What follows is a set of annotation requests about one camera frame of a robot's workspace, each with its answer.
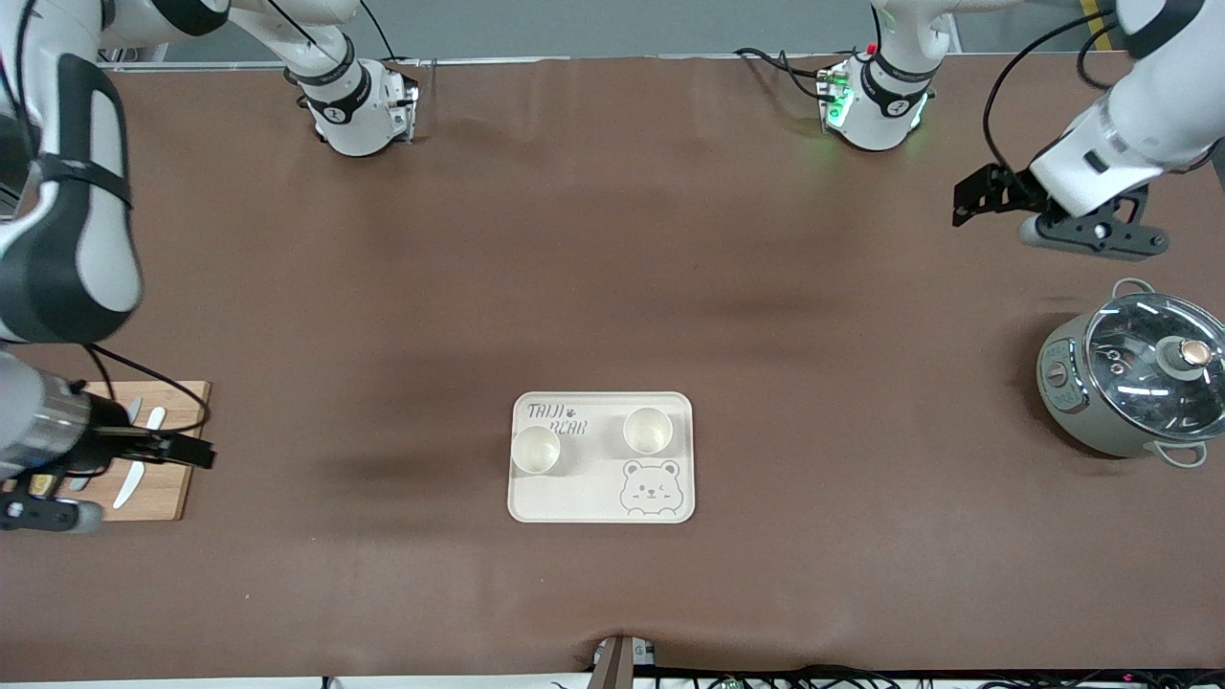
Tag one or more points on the glass pot lid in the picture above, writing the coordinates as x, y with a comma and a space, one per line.
1148, 383

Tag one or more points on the bamboo cutting board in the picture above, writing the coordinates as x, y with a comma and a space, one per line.
182, 402

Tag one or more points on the white tray with bear print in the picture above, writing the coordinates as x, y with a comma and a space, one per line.
593, 493

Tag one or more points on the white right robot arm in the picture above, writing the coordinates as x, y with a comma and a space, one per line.
67, 239

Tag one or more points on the grey electric cooking pot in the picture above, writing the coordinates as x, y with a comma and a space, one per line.
1081, 411

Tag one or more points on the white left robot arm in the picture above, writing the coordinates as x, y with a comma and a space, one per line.
1148, 105

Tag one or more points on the white plastic knife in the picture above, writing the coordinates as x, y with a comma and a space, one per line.
127, 488

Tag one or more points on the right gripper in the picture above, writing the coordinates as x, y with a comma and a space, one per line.
108, 428

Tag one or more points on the aluminium frame profile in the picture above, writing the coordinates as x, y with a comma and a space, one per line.
124, 59

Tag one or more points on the lemon slice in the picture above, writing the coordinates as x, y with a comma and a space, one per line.
40, 484

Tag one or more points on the white IKEA cup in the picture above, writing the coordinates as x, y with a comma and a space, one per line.
648, 431
536, 450

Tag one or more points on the grey plastic knife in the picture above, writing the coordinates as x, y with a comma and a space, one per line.
133, 410

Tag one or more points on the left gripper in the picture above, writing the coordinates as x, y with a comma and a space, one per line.
1012, 190

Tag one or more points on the brown table mat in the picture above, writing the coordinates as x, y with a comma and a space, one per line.
612, 268

